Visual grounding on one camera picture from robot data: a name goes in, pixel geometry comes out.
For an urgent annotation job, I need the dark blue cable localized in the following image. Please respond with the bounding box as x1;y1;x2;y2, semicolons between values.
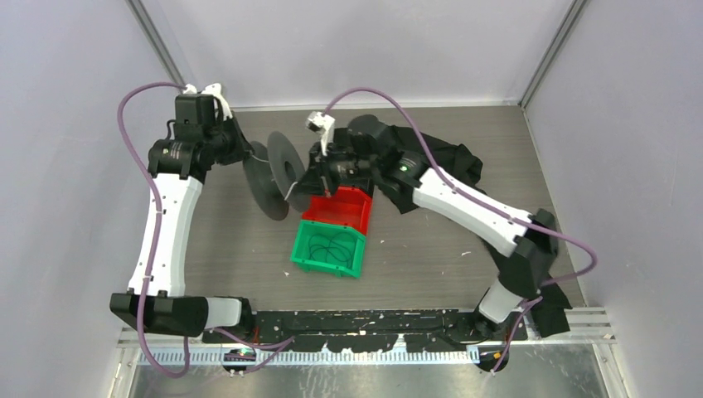
307;235;352;265

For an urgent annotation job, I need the grey perforated cable spool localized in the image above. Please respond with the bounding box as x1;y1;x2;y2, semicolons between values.
243;131;311;221

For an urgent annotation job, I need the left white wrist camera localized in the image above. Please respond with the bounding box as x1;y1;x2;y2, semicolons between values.
182;83;234;120

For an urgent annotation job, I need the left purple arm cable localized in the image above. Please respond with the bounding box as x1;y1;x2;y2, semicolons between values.
116;82;197;379

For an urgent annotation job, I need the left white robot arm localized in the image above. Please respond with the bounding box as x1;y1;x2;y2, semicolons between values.
109;93;255;343

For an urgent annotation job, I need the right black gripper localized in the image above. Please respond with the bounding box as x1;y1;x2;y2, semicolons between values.
294;138;379;197

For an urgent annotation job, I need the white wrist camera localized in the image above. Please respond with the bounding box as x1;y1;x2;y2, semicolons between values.
182;83;234;120
305;111;336;158

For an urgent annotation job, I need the green plastic bin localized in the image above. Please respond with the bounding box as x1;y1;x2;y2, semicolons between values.
290;221;366;279

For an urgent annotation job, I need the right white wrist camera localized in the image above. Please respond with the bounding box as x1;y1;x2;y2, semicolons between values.
305;111;336;158

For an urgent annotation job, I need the black cloth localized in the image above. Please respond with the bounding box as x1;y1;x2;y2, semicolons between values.
329;124;574;339

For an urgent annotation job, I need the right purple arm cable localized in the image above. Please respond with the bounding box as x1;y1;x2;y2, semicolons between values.
322;87;599;375

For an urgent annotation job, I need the red plastic bin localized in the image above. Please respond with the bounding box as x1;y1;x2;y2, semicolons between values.
302;186;373;235

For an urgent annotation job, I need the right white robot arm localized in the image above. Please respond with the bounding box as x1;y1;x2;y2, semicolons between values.
293;112;559;341

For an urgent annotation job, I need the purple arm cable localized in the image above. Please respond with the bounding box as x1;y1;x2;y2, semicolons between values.
322;87;599;375
116;82;197;379

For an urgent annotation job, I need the white cable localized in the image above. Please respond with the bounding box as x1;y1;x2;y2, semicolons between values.
250;154;300;203

